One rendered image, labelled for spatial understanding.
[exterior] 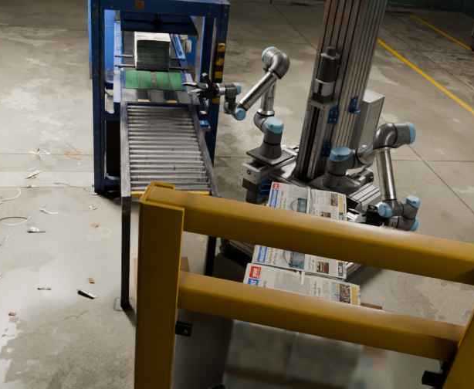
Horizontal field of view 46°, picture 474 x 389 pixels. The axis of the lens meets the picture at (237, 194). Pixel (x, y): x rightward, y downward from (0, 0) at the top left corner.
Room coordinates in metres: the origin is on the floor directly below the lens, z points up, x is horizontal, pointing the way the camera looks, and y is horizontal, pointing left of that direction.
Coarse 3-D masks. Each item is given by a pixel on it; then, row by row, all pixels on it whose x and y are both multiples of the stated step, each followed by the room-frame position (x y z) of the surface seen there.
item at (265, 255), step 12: (264, 252) 1.86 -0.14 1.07; (276, 252) 1.87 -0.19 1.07; (288, 252) 1.88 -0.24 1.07; (264, 264) 1.79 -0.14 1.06; (276, 264) 1.79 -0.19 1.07; (288, 264) 1.80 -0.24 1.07; (300, 264) 1.81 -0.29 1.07; (312, 264) 1.82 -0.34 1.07; (324, 264) 1.83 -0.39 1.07; (336, 264) 1.84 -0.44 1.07; (336, 276) 1.77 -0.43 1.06
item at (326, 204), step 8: (320, 192) 2.43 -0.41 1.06; (328, 192) 2.43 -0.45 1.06; (320, 200) 2.35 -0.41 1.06; (328, 200) 2.36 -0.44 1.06; (336, 200) 2.37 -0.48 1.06; (344, 200) 2.38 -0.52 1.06; (320, 208) 2.27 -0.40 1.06; (328, 208) 2.28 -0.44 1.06; (336, 208) 2.29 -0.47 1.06; (344, 208) 2.30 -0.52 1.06; (328, 216) 2.21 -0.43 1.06; (336, 216) 2.22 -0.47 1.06; (344, 216) 2.23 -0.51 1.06
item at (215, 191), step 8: (192, 104) 3.98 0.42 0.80; (192, 112) 3.83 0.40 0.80; (192, 120) 3.68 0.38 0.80; (200, 128) 3.57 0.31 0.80; (200, 136) 3.44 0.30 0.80; (200, 144) 3.32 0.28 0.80; (208, 160) 3.12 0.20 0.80; (208, 168) 3.00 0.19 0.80; (208, 176) 2.91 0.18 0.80; (216, 184) 2.82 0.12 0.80; (216, 192) 2.73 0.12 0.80
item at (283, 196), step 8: (272, 184) 2.44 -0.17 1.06; (280, 184) 2.45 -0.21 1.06; (288, 184) 2.46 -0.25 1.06; (272, 192) 2.36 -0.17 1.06; (280, 192) 2.37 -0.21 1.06; (288, 192) 2.38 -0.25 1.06; (296, 192) 2.40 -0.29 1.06; (272, 200) 2.29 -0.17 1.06; (280, 200) 2.30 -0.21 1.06; (288, 200) 2.31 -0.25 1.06; (296, 200) 2.32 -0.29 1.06; (280, 208) 2.23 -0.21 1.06; (288, 208) 2.23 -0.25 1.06; (296, 208) 2.25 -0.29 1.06
